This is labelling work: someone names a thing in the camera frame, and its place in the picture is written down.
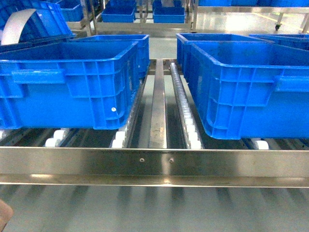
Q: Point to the steel shelf rack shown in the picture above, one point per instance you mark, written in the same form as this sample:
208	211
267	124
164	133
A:
169	151

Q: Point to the blue bin front left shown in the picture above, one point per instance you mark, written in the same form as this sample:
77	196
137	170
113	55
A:
88	85

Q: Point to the blue bin rear right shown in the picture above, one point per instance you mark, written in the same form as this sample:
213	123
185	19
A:
184	41

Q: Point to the blue bin front right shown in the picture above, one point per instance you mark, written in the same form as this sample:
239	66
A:
250	89

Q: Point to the blue bin far right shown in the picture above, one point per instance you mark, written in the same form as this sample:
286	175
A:
172	12

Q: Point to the blue bin far left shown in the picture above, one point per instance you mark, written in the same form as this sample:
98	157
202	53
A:
119	11

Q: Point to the tilted blue bin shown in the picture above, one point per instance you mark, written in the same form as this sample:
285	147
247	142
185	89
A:
46	25

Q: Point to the white curved sheet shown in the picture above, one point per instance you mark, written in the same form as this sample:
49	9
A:
15	25

